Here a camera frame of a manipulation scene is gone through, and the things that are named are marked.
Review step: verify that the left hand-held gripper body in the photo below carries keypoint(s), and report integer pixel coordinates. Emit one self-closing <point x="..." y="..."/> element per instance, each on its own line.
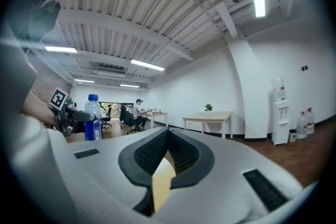
<point x="59" y="99"/>

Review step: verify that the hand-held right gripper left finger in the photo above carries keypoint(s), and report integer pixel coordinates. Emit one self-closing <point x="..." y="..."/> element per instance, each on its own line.
<point x="105" y="170"/>

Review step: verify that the white water dispenser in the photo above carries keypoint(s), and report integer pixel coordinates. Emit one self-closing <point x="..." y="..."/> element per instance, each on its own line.
<point x="281" y="123"/>

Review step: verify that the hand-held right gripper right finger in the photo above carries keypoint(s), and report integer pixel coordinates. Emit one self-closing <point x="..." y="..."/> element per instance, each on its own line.
<point x="225" y="191"/>

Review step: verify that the person's left forearm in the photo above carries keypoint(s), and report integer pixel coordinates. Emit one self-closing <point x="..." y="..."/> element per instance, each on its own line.
<point x="36" y="110"/>

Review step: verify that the small white trash bin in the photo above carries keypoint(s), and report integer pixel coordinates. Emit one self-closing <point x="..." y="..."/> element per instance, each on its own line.
<point x="292" y="136"/>

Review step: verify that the dark framed window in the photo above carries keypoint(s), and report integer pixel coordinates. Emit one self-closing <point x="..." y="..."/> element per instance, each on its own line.
<point x="115" y="108"/>

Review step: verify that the light wooden desk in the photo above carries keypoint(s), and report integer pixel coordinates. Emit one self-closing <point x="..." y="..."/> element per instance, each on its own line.
<point x="157" y="113"/>

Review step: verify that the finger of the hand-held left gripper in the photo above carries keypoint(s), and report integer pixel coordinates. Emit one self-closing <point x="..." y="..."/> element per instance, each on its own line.
<point x="81" y="115"/>

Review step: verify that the white ceiling air conditioner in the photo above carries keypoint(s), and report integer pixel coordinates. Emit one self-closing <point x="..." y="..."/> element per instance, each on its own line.
<point x="110" y="70"/>

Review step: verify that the clear water jug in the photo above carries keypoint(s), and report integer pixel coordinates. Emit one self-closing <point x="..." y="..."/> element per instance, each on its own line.
<point x="278" y="87"/>
<point x="310" y="120"/>
<point x="302" y="124"/>

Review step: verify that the black chest pack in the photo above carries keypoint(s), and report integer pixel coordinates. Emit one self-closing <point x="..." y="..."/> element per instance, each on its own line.
<point x="42" y="21"/>

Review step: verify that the small green potted plant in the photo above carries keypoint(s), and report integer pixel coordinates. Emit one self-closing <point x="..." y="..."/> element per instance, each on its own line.
<point x="208" y="107"/>

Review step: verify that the large round wooden table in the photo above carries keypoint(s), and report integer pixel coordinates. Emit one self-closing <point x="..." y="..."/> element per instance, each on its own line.
<point x="162" y="186"/>

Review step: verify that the wooden table white legs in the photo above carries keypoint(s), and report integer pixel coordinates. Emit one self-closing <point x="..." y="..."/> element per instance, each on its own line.
<point x="207" y="115"/>

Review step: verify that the clear bottle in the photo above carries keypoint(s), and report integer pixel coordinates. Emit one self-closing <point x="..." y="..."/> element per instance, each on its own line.
<point x="92" y="133"/>

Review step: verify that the black wall switch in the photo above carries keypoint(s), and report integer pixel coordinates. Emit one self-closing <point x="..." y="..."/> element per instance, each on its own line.
<point x="304" y="68"/>

